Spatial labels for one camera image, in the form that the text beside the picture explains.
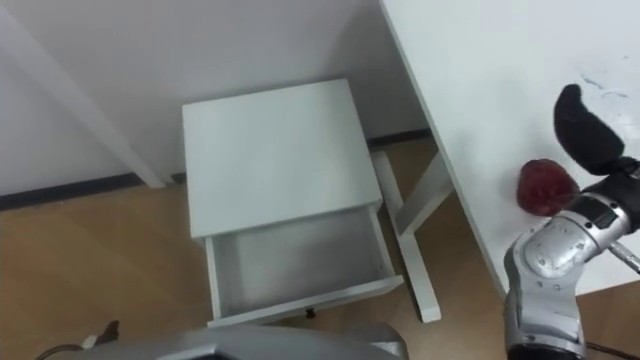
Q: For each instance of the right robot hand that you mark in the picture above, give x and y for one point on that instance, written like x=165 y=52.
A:
x=586 y=132

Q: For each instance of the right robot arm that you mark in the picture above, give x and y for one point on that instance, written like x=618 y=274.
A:
x=550 y=260

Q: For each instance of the red strawberry soft toy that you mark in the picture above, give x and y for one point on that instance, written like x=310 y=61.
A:
x=544 y=187

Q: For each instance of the white desk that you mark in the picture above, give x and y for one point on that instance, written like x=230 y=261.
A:
x=500 y=100

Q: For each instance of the white bedside cabinet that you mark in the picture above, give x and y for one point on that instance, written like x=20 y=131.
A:
x=277 y=155

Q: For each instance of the open white drawer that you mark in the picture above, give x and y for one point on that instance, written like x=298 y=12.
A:
x=300 y=270

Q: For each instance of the robot body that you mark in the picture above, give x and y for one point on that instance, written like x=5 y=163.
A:
x=240 y=345

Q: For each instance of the white wall post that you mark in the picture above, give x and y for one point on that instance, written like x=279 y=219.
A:
x=75 y=100

